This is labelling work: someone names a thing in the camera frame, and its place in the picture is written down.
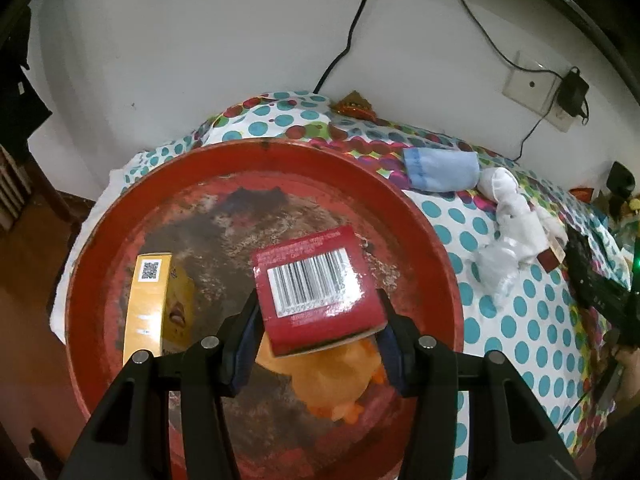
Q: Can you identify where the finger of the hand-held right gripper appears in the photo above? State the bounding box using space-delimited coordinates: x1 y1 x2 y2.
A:
565 225 628 318

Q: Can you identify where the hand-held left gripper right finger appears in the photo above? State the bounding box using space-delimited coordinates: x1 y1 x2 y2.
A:
375 287 583 480

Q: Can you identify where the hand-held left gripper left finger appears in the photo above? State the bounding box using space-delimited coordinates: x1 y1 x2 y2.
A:
60 290 266 480

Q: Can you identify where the white towel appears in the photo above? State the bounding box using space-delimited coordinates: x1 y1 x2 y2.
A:
495 195 551 266

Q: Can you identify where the red barcode box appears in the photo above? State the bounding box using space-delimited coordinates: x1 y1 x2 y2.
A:
250 226 388 358

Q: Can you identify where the round red tray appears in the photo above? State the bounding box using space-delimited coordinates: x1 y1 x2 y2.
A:
65 140 466 480

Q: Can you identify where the person's right hand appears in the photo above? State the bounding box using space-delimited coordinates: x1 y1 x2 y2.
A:
616 349 640 413

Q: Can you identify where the small dark red box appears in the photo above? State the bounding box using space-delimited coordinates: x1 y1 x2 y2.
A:
540 237 568 271

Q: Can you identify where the orange plush toy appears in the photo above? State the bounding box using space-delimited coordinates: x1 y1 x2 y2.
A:
255 332 388 423

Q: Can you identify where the clear plastic bag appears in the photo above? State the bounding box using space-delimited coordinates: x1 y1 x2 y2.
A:
470 237 526 311

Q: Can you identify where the black device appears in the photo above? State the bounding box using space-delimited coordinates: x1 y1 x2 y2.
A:
607 161 636 201

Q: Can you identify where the polka dot blanket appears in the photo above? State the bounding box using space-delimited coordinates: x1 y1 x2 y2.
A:
50 91 632 466

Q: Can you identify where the yellow box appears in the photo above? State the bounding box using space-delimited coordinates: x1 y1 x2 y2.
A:
122 254 196 367

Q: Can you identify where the white sock ball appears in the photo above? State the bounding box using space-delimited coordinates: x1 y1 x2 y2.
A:
475 166 521 202

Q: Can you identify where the rolled blue sock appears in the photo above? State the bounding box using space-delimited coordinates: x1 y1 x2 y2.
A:
402 147 481 192

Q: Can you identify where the black power adapter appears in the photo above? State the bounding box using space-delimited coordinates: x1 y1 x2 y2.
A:
557 66 591 123

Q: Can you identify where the brown orange ornament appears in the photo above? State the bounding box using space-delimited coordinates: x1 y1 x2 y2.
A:
330 91 378 120

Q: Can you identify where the dark cloth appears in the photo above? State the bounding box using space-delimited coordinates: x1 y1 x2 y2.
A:
0 7 53 161

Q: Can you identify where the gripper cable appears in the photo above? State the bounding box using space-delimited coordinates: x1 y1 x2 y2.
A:
555 385 601 431

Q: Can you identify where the power adapter cable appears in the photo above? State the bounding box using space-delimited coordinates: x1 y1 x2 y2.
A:
512 92 563 163

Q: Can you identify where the white wall socket plate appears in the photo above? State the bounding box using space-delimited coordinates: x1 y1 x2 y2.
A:
502 50 576 133

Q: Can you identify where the thin black wall cable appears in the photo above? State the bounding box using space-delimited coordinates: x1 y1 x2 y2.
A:
448 0 568 81

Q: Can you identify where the thick wall cable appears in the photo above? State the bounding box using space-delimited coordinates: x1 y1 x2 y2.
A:
312 0 396 96

